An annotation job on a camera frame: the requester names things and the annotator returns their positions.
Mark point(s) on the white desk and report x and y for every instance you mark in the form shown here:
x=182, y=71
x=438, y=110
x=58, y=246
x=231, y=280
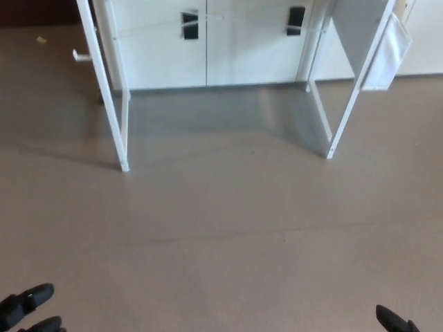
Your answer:
x=110, y=103

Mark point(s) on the small yellow scrap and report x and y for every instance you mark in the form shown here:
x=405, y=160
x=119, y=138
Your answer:
x=41, y=39

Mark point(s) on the clear plastic document pouch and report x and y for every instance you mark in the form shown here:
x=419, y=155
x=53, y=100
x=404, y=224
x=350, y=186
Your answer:
x=387, y=58

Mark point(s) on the white cabinet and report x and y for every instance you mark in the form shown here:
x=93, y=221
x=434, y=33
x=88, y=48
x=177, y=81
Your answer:
x=242, y=55

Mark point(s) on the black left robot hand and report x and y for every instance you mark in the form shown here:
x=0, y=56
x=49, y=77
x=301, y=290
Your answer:
x=17, y=307

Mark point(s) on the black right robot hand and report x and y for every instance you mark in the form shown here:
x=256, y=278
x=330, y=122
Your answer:
x=394, y=321

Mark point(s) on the dark brown furniture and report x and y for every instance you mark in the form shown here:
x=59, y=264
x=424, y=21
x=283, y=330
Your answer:
x=34, y=10

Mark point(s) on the white desk hook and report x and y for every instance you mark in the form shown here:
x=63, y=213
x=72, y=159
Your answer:
x=80, y=56

